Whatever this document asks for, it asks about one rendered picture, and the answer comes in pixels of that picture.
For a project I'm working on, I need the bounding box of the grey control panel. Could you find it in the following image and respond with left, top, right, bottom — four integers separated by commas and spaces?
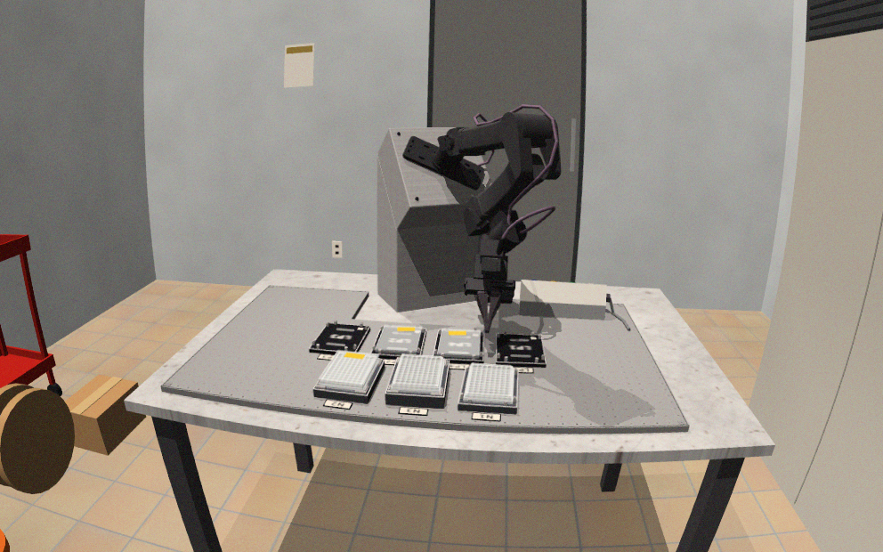
519, 280, 631, 331

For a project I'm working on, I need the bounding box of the white multiwell plate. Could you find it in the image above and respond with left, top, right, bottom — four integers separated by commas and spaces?
319, 359, 379, 392
463, 363, 514, 404
391, 354, 445, 394

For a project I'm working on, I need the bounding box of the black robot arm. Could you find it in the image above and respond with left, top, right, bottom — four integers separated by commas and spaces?
402, 112, 558, 280

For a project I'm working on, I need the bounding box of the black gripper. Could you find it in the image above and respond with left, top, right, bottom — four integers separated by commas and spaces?
464, 278, 515, 333

